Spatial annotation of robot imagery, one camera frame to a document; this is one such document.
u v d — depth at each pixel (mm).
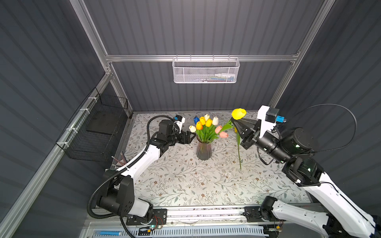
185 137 735
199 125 735
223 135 734
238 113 435
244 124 450
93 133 727
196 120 766
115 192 423
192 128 731
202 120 749
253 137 428
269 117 378
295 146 365
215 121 738
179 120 740
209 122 753
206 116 770
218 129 754
